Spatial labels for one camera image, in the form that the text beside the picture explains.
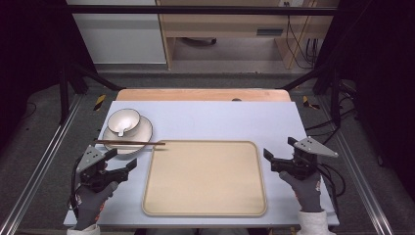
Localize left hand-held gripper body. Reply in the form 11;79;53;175
76;145;130;194

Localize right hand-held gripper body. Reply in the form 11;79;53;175
269;136;340;181

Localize person's right hand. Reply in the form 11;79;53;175
278;170;324;213

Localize person's left hand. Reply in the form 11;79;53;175
72;180;119;231

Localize brown wooden chopstick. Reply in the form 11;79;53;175
95;140;166;147
94;139;165;145

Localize white ceramic spoon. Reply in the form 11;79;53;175
113;115;133;138

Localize white plate with dark rim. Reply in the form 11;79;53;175
102;115;154;157

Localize white bowl with dark rim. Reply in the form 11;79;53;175
107;108;142;138

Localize yellow black floor tape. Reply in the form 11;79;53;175
301;95;321;111
93;94;108;112

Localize black metal stand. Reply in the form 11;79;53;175
279;62;345;129
58;62;127;125

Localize beige rectangular tray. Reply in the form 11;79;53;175
141;139;268;218

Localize black curtain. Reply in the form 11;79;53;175
0;0;96;150
315;0;415;194

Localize white cabinet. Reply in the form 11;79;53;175
66;0;167;65

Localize dark object under desk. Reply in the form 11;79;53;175
180;36;218;47

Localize light wooden desk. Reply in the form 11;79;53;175
156;0;341;71

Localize left hand-held gripper black cable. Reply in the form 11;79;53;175
68;154;83;218

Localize hand-held gripper black cable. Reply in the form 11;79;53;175
316;162;346;199
68;154;83;218

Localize right hand-held gripper black cable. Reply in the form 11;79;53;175
316;162;346;199

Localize black floor cables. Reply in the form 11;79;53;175
305;80;360;145

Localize aluminium floor rail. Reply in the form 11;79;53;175
317;96;396;235
0;94;84;235

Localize black hanging cables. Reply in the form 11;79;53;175
284;1;320;70

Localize yellow cable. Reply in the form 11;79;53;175
288;0;318;70

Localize black horizontal frame bar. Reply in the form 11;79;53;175
67;4;339;17

